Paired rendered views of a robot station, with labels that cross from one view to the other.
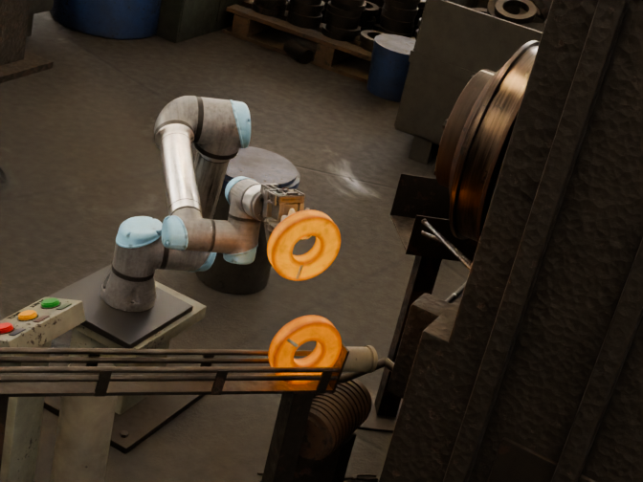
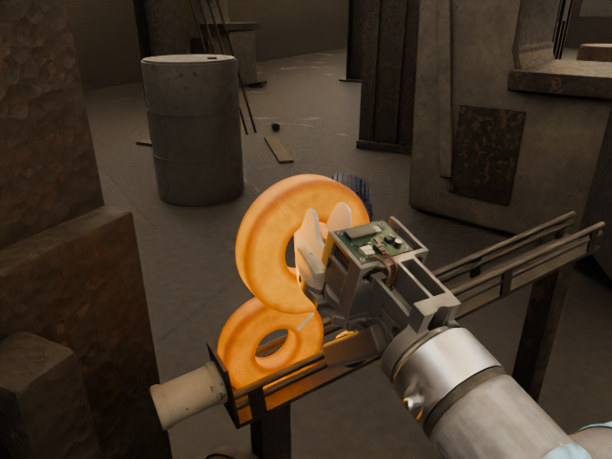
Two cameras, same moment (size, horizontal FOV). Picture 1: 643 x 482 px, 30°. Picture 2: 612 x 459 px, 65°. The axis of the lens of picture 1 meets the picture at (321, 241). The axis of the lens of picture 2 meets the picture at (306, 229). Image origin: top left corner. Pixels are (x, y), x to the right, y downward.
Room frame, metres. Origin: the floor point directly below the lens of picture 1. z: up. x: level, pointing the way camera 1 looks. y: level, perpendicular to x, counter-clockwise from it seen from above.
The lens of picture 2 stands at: (2.70, 0.06, 1.14)
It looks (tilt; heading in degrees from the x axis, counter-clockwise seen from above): 25 degrees down; 183
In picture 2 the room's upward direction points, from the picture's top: straight up
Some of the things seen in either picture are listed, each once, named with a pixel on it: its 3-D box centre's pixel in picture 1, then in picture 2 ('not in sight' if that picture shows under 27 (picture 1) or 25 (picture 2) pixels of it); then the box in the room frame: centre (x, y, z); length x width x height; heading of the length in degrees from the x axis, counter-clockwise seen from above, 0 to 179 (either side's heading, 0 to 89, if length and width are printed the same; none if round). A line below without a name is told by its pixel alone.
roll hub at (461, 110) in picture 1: (471, 130); not in sight; (2.56, -0.27, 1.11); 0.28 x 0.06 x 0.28; 157
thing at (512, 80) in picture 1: (511, 145); not in sight; (2.52, -0.36, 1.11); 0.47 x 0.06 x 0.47; 157
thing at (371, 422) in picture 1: (412, 308); not in sight; (3.06, -0.30, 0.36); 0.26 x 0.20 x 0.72; 12
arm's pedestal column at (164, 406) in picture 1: (119, 354); not in sight; (2.82, 0.48, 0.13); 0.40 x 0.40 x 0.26; 66
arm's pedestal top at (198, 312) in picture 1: (125, 309); not in sight; (2.82, 0.48, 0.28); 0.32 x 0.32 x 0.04; 66
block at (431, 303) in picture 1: (425, 351); (40, 434); (2.30, -0.28, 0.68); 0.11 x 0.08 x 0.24; 67
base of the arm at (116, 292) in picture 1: (130, 281); not in sight; (2.82, 0.48, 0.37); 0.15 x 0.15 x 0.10
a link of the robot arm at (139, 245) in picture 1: (140, 245); not in sight; (2.82, 0.47, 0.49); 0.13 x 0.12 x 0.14; 112
